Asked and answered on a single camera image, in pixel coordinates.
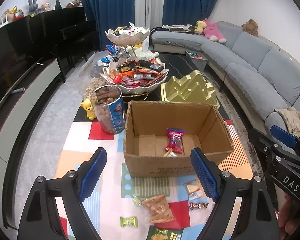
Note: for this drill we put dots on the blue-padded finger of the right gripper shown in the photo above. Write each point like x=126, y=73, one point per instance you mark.
x=283, y=136

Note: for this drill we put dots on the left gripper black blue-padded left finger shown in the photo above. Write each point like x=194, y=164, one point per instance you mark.
x=40, y=218

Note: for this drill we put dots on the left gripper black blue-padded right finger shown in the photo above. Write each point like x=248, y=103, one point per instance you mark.
x=256, y=217

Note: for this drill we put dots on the dark red candy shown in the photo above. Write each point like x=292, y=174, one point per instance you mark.
x=198, y=205

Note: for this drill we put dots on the clear cheese snack packet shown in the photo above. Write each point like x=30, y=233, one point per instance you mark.
x=193, y=190

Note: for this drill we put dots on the small green candy packet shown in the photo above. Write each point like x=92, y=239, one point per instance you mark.
x=130, y=221

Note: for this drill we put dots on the orange biscuit snack bag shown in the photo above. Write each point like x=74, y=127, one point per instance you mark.
x=159, y=209

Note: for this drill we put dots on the pale green candy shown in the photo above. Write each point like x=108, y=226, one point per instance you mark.
x=136, y=199

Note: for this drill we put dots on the green cracker snack bag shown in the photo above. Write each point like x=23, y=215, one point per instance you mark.
x=155, y=233

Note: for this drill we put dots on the red candy bag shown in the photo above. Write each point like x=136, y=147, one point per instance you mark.
x=175, y=140

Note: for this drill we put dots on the gold snack bar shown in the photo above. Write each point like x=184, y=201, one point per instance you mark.
x=170, y=154

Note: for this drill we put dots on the person's right hand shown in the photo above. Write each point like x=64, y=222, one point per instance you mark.
x=287, y=224

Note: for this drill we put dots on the beige blanket on sofa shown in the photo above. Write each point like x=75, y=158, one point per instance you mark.
x=291, y=117

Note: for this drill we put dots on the grey sectional sofa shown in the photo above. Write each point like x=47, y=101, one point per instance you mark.
x=260, y=75

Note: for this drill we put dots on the gold mountain-shaped tray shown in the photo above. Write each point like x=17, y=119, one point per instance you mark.
x=191, y=88

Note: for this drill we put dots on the grey toy storage bin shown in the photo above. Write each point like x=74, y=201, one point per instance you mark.
x=199, y=60

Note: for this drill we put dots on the brown teddy bear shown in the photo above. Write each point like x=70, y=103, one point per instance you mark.
x=251, y=27

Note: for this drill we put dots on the brown cardboard box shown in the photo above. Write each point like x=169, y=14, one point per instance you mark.
x=159, y=137

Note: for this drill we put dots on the yellow bear toy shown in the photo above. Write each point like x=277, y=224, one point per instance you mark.
x=88, y=107

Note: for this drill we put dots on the pink plush toy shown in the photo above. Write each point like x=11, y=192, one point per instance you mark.
x=212, y=33

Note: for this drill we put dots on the clear jar of nuts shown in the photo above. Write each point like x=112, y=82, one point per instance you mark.
x=109, y=110

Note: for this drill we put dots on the yellow plush toy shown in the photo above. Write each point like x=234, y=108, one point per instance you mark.
x=200, y=26

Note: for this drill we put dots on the bag of nuts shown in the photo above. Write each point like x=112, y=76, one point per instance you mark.
x=95, y=83

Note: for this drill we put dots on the tiered white snack bowl stand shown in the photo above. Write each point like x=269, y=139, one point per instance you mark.
x=130, y=64

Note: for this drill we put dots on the grey rabbit plush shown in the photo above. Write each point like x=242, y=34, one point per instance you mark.
x=33, y=6

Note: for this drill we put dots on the blue curtains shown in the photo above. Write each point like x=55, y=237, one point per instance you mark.
x=109, y=14

